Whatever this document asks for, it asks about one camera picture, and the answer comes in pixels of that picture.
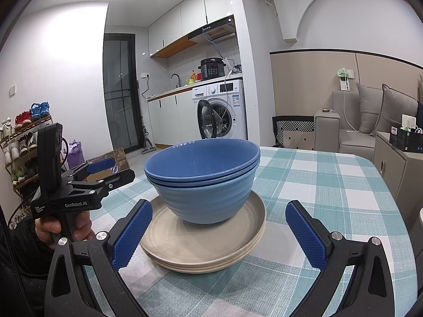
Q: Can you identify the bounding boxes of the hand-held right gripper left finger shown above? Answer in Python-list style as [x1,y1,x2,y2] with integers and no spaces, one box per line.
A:
[44,199,154,317]

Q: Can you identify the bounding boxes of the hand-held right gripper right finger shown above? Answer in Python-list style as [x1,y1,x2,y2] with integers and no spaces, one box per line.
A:
[284,199,396,317]

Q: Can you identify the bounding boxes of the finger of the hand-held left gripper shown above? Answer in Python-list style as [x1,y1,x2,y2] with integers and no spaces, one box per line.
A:
[61,158,118,182]
[65,168,136,196]

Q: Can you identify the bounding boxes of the cream round plate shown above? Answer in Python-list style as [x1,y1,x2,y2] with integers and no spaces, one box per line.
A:
[139,191,267,263]
[145,225,266,269]
[151,231,265,274]

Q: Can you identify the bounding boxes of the person's left forearm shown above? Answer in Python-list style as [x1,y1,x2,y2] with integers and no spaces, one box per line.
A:
[0,205,57,317]

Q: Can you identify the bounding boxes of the person's left hand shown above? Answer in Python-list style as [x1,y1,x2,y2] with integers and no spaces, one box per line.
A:
[34,212,96,250]

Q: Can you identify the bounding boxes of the patterned cardboard box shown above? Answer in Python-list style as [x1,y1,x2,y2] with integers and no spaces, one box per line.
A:
[86,147,128,174]

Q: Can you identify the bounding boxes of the purple bag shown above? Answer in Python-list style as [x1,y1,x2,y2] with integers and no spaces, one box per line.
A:
[67,140,86,169]

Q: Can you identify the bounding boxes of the metal shoe rack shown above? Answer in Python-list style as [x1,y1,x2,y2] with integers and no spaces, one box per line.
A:
[0,115,54,193]

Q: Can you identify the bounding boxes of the upright vacuum cleaner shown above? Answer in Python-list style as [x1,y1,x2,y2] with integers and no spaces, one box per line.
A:
[140,115,156,155]

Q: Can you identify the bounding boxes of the shoe rack with shoes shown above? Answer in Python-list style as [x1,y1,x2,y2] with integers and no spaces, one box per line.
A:
[0,101,53,186]

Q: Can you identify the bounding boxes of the teal checkered tablecloth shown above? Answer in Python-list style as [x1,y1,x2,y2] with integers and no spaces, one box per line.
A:
[81,145,423,317]

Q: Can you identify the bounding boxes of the dark glass door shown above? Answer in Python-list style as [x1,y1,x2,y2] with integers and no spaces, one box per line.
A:
[103,32,141,153]

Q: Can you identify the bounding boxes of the white kitchen counter cabinet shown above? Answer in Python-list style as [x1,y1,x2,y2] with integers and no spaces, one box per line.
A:
[147,87,196,148]

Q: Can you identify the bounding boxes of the black and white patterned rug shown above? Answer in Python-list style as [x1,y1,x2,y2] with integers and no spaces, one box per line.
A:
[272,115,316,148]

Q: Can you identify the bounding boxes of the grey side cabinet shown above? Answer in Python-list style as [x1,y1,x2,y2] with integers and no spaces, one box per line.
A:
[373,131,423,226]

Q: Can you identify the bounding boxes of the grey sofa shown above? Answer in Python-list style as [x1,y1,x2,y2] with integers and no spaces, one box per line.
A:
[314,76,423,154]

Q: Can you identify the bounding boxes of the white washing machine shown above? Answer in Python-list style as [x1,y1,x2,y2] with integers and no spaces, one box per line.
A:
[192,79,249,141]

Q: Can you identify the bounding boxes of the black cardboard box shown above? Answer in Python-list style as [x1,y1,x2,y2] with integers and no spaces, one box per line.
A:
[389,125,423,154]

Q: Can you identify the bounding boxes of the black pressure cooker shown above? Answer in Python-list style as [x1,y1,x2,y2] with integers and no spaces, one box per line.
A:
[198,57,227,81]

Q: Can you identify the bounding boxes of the grey cushion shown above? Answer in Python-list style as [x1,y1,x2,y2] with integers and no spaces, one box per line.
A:
[370,84,419,138]
[356,84,386,134]

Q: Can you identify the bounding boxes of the range hood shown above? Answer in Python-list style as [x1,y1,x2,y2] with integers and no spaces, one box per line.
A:
[188,15,237,44]

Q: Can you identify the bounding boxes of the wall socket with green charger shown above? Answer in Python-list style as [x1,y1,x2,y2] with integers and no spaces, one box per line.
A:
[336,67,354,92]

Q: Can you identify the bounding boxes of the white wall cabinets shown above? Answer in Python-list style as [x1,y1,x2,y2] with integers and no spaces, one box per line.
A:
[148,0,237,59]

